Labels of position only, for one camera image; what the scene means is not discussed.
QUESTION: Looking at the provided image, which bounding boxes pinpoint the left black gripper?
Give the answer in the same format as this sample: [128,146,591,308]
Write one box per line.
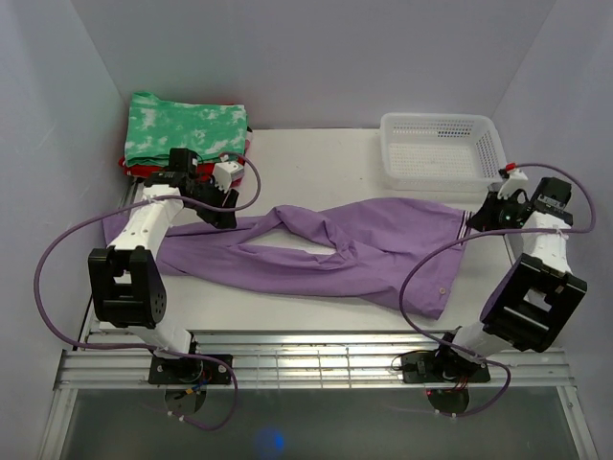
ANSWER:
[186,175,239,230]

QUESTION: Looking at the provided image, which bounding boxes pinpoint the purple trousers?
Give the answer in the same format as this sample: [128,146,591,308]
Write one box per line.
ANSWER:
[101,196,475,321]

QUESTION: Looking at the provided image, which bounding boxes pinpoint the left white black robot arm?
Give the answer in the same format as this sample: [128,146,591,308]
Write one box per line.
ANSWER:
[88,148,244,383]

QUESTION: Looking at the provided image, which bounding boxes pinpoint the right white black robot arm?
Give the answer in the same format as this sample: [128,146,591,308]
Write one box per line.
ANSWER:
[432,177,587,380]

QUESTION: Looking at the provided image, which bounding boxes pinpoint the red folded garment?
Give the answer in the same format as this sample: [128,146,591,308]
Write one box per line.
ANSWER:
[118,127,254,179]

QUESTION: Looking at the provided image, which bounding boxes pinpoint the white perforated plastic basket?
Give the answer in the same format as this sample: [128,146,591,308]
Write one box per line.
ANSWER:
[379,112,507,193]

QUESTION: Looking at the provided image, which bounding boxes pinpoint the green white patterned folded garment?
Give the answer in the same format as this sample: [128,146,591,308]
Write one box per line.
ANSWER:
[124,92,248,167]

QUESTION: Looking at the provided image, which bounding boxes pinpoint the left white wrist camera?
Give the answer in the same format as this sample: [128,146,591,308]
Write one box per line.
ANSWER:
[212,161,244,192]

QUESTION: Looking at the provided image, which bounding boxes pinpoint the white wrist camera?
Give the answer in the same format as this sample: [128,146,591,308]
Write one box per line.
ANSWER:
[497,163,528,199]
[212,161,244,192]

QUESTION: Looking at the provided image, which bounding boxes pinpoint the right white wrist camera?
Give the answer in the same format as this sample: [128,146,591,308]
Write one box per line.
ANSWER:
[497,163,528,199]

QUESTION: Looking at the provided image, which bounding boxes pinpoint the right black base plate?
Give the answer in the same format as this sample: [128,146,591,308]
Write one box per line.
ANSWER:
[399,351,490,383]

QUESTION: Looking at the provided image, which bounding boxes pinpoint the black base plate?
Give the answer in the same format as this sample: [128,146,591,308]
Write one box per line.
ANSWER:
[148,356,231,385]
[399,351,490,383]

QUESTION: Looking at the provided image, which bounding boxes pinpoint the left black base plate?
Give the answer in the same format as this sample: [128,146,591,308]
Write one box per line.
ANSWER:
[148,356,231,385]

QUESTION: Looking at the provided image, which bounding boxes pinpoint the aluminium rail frame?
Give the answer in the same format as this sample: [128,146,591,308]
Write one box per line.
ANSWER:
[38,181,600,460]

